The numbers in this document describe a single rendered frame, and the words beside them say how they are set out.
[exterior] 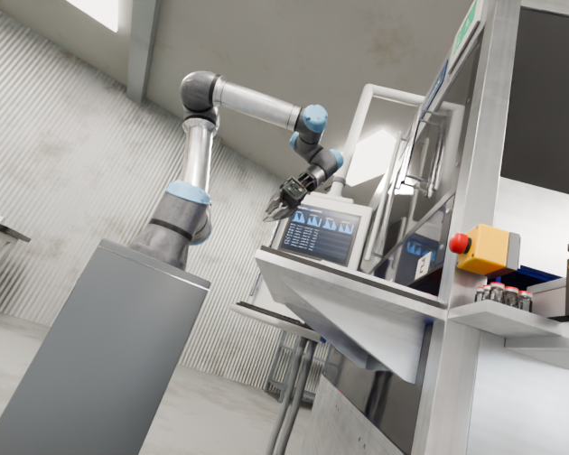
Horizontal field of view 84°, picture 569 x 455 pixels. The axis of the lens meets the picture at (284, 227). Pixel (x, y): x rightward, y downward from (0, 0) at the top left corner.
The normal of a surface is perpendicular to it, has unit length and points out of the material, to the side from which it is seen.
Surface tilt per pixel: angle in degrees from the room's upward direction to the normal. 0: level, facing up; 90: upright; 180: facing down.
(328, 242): 90
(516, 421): 90
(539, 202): 90
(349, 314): 90
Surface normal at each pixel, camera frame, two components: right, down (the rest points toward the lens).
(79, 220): 0.47, -0.15
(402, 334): -0.03, -0.36
